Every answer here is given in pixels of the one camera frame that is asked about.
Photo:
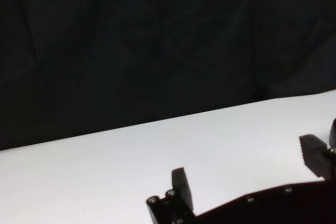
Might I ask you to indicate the black fabric backdrop curtain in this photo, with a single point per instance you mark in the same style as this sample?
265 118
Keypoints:
131 37

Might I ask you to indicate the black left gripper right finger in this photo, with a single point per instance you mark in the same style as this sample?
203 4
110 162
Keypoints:
316 155

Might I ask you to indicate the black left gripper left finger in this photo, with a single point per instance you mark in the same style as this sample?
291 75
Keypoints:
181 187

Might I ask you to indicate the blue round push button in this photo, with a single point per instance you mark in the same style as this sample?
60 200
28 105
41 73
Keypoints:
334 132

